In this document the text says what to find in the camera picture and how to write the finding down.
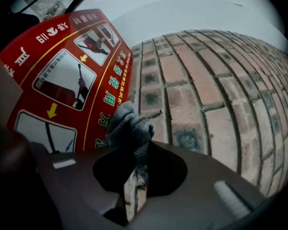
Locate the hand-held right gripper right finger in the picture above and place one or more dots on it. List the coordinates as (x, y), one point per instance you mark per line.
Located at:
(194, 200)

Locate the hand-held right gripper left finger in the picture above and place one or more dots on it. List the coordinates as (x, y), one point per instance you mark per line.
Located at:
(74, 181)

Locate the grey knitted cloth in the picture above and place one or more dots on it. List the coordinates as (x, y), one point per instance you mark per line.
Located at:
(132, 128)

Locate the red fire extinguisher box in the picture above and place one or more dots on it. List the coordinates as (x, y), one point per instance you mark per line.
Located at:
(62, 44)

